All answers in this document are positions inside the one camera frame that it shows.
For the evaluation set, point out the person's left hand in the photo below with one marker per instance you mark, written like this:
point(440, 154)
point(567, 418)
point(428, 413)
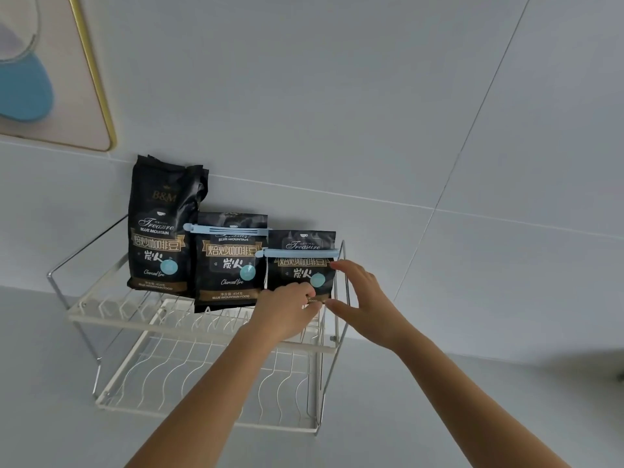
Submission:
point(282, 309)

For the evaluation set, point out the person's right hand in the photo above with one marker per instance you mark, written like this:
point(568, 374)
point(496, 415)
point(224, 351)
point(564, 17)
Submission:
point(373, 311)

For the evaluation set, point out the person's left fingers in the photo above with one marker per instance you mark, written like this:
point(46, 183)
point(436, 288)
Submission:
point(308, 296)

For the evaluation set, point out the person's right thumb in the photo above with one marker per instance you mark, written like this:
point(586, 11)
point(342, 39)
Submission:
point(341, 311)

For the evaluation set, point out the small black coffee bag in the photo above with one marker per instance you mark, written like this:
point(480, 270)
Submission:
point(297, 272)

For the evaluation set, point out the person's left forearm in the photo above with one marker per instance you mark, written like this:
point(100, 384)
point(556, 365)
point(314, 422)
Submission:
point(214, 389)

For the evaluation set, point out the person's right forearm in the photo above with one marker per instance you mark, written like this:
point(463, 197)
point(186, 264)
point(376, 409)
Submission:
point(468, 404)

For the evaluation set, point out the light blue bag clip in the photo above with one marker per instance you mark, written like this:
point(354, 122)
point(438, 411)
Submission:
point(297, 251)
point(229, 230)

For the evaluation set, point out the medium black coffee bag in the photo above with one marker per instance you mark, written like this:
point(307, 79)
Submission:
point(226, 272)

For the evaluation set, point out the tall black coffee bag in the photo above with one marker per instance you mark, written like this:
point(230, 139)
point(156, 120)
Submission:
point(161, 229)

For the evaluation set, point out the gold framed wall picture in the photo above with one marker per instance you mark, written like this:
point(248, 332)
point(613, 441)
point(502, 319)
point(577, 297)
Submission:
point(53, 68)

